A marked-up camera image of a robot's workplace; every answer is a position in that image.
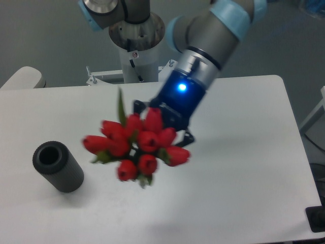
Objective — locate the white chair armrest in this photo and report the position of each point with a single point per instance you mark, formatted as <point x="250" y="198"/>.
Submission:
<point x="25" y="78"/>

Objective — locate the red tulip bouquet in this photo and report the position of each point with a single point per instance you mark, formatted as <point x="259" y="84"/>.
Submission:
<point x="138" y="142"/>

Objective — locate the dark grey ribbed vase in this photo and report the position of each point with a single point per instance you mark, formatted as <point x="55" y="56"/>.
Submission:
<point x="56" y="164"/>

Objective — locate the white furniture frame right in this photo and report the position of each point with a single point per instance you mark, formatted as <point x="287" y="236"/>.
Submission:
<point x="316" y="113"/>

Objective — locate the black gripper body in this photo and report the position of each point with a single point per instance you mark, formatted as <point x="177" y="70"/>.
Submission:
<point x="178" y="99"/>

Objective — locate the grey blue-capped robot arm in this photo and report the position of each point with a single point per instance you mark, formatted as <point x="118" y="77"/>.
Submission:
<point x="205" y="41"/>

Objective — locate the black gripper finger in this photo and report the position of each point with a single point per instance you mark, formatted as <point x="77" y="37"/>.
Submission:
<point x="188" y="139"/>
<point x="139" y="106"/>

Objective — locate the black cable grommet box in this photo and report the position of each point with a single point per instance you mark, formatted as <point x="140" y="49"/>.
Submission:
<point x="315" y="216"/>

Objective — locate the blue items plastic bag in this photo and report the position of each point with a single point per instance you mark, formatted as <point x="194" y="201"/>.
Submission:
<point x="314" y="8"/>

